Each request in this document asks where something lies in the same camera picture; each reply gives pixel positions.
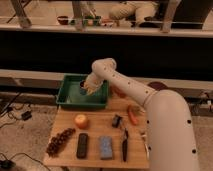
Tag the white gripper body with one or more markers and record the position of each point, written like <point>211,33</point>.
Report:
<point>92,83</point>

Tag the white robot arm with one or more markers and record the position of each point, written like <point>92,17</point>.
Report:
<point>171,137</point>

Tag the green plastic tray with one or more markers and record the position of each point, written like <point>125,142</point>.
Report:
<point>72,96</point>

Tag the orange fruit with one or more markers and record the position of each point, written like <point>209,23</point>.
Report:
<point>81,121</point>

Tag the orange carrot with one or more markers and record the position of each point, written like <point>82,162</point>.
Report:
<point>131,116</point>

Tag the purple bowl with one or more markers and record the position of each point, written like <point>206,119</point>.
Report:
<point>157,86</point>

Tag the blue sponge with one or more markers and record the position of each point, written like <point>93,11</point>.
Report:
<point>105,144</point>

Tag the dark red background bowl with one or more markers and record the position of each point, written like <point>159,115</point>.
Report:
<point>62,20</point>

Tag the bunch of dark grapes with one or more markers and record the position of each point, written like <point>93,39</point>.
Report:
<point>57,142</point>

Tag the black remote control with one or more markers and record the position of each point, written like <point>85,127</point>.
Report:
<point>82,146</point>

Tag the black power adapter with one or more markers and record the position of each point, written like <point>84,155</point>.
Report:
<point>26,115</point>

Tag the metal fork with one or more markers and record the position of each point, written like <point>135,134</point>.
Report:
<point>143,137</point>

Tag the person in white clothes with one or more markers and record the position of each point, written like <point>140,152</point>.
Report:
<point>141,10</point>

